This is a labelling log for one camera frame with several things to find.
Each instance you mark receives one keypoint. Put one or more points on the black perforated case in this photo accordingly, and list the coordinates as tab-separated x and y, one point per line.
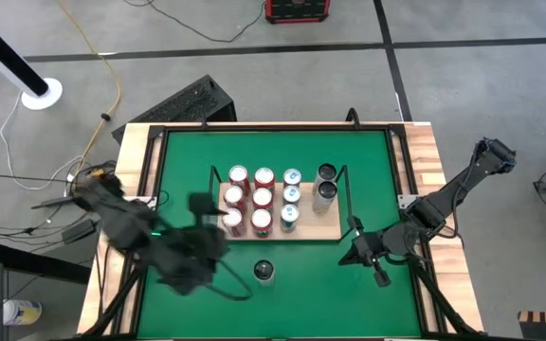
183	104

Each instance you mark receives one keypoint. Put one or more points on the black metal table frame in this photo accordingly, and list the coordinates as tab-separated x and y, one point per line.
254	127

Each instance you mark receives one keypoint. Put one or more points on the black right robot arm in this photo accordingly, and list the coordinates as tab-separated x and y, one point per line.
453	194

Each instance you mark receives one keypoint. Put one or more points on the black white pole with base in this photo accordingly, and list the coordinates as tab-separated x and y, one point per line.
7	59

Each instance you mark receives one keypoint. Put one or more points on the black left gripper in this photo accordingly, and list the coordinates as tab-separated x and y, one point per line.
192	256

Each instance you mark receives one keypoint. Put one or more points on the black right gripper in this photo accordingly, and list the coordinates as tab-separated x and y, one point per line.
370	244

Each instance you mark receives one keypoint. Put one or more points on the white yellow canister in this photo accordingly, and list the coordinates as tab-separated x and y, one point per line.
22	312

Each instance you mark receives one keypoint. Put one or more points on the red black box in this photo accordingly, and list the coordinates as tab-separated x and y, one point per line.
296	9

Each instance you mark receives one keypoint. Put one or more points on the black power adapter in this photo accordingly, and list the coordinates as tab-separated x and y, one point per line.
78	230

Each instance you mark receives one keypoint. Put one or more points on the blue silver Red Bull can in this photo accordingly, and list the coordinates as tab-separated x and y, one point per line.
292	176
289	213

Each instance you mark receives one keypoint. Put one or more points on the green table mat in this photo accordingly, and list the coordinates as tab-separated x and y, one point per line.
301	298

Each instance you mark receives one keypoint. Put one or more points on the wooden shelf with black frame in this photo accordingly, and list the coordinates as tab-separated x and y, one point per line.
315	222

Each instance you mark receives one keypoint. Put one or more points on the yellow plug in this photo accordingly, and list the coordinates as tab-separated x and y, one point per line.
97	173

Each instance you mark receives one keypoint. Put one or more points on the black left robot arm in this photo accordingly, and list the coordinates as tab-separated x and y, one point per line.
121	218

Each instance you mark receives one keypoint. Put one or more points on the white Celsius can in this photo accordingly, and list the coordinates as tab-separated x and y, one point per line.
263	270
326	171
325	192

